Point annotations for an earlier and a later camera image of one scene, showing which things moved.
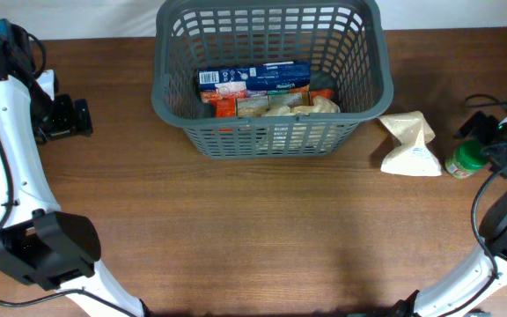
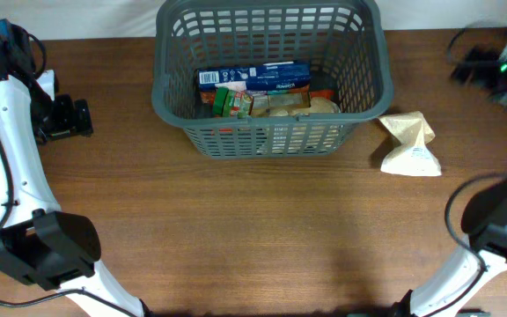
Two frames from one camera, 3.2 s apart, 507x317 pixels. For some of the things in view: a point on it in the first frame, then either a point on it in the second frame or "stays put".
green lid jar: (465, 160) -> (231, 103)
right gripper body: (503, 143) -> (491, 72)
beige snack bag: (319, 105) stays put
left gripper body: (58, 118) stays put
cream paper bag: (415, 156) stays put
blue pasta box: (268, 77) stays put
